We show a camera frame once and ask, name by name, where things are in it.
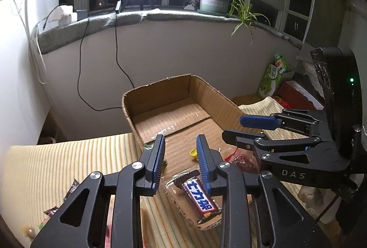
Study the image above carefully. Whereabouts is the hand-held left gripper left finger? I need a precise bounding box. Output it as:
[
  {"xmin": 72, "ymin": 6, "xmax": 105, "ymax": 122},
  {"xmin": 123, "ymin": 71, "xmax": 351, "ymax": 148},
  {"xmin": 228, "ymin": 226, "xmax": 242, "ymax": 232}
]
[{"xmin": 30, "ymin": 135, "xmax": 166, "ymax": 248}]

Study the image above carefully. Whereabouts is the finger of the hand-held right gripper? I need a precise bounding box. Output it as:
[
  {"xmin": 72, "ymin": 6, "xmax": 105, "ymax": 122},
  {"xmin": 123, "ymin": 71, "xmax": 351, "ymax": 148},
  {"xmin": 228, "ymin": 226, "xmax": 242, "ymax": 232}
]
[
  {"xmin": 240, "ymin": 109, "xmax": 323, "ymax": 132},
  {"xmin": 222, "ymin": 128, "xmax": 342, "ymax": 164}
]

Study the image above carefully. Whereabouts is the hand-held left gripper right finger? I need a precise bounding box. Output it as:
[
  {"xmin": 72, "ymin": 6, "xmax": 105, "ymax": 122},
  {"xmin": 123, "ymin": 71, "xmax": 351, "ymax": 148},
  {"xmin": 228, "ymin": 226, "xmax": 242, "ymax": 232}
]
[{"xmin": 196, "ymin": 135, "xmax": 333, "ymax": 248}]

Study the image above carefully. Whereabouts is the red snack packet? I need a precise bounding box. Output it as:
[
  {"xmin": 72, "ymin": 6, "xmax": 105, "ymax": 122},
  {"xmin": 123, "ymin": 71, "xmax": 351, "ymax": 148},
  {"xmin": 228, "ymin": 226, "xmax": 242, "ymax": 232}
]
[{"xmin": 225, "ymin": 148, "xmax": 260, "ymax": 174}]

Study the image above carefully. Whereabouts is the brown chocolate bar blue label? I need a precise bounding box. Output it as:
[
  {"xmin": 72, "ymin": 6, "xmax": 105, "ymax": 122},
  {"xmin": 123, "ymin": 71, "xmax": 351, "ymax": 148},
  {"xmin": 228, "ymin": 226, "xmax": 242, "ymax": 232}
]
[{"xmin": 173, "ymin": 170, "xmax": 222, "ymax": 224}]

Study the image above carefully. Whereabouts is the cardboard box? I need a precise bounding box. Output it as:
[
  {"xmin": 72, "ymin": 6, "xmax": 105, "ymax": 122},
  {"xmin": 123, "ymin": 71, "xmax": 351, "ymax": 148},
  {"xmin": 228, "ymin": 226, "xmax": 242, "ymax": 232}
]
[{"xmin": 122, "ymin": 74, "xmax": 256, "ymax": 231}]

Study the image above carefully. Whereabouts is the person's right hand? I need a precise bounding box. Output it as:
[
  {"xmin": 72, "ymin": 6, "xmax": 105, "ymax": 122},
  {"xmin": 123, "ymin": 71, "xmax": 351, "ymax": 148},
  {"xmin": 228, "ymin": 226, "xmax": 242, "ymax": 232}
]
[{"xmin": 297, "ymin": 179, "xmax": 340, "ymax": 211}]

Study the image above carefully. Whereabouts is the green snack bag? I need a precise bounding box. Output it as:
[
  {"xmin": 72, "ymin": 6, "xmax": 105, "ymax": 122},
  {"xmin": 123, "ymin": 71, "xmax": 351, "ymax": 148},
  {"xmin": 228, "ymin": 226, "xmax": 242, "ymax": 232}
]
[{"xmin": 258, "ymin": 53, "xmax": 291, "ymax": 99}]

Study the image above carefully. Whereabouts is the red box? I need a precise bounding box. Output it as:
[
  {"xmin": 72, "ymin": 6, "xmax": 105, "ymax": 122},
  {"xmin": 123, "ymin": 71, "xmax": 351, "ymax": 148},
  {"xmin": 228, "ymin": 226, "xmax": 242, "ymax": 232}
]
[{"xmin": 277, "ymin": 80, "xmax": 324, "ymax": 111}]

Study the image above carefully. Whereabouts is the striped bed cloth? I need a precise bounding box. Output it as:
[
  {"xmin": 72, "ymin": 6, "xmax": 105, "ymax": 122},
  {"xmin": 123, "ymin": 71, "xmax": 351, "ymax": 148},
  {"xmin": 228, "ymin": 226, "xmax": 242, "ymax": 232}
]
[{"xmin": 8, "ymin": 96, "xmax": 345, "ymax": 248}]

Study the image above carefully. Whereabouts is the black candy packet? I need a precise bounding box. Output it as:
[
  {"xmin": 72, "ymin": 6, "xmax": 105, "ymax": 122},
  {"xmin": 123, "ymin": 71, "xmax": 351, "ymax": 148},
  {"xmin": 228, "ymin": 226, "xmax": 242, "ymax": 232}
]
[{"xmin": 64, "ymin": 179, "xmax": 79, "ymax": 200}]

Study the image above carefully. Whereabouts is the dark printed candy wrapper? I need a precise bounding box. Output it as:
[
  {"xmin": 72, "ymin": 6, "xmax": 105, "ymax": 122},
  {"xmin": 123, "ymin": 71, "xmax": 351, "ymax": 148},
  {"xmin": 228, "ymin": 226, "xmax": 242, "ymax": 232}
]
[{"xmin": 43, "ymin": 206, "xmax": 59, "ymax": 218}]

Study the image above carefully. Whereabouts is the spider plant in green pot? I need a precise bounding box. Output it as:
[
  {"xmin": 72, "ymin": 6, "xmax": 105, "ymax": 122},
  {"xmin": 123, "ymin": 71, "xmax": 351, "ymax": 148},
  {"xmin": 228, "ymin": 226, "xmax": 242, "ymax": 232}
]
[{"xmin": 178, "ymin": 0, "xmax": 271, "ymax": 45}]

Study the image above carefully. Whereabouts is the long black cable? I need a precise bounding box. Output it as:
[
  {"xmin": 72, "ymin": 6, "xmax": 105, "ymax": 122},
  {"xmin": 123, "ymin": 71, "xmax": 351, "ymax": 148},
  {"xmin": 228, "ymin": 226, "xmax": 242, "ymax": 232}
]
[{"xmin": 77, "ymin": 17, "xmax": 124, "ymax": 111}]

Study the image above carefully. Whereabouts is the white cable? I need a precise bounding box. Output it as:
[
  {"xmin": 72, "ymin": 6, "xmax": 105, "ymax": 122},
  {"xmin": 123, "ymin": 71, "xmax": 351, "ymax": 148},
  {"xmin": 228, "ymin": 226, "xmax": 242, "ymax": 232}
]
[{"xmin": 8, "ymin": 0, "xmax": 48, "ymax": 85}]

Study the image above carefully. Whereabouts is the black cable with adapter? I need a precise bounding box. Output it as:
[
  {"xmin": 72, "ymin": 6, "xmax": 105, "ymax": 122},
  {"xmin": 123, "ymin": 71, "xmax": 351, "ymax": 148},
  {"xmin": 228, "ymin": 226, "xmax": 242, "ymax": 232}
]
[{"xmin": 115, "ymin": 0, "xmax": 145, "ymax": 89}]

